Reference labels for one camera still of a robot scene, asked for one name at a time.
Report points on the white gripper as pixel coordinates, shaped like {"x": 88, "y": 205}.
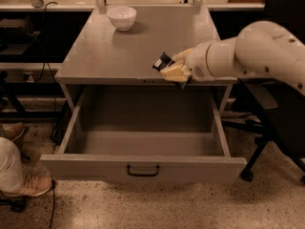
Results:
{"x": 196, "y": 62}

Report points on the dark blue rxbar packet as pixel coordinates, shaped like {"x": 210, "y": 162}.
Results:
{"x": 163, "y": 62}

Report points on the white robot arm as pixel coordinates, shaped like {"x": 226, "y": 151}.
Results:
{"x": 263, "y": 49}

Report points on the grey metal counter cabinet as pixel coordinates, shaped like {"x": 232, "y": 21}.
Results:
{"x": 149, "y": 101}

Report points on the grey open top drawer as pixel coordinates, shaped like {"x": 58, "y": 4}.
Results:
{"x": 101, "y": 148}

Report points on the white ceramic bowl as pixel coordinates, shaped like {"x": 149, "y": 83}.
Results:
{"x": 122, "y": 18}

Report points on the black office chair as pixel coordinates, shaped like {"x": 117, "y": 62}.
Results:
{"x": 280, "y": 110}

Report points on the long background workbench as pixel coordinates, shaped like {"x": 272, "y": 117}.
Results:
{"x": 41, "y": 4}

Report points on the black equipment under bench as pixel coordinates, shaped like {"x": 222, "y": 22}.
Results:
{"x": 16, "y": 35}

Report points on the tan shoe far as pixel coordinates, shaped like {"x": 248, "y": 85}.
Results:
{"x": 13, "y": 131}

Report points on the tan shoe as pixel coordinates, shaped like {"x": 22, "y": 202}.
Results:
{"x": 32, "y": 186}
{"x": 13, "y": 131}

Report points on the tan shoe near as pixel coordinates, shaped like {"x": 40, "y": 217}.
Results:
{"x": 32, "y": 186}

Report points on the beige trouser leg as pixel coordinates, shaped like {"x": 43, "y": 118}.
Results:
{"x": 11, "y": 170}

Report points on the black drawer handle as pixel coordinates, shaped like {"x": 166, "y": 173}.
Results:
{"x": 143, "y": 171}

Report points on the wall power outlet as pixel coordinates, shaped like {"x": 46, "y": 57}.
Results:
{"x": 28, "y": 77}

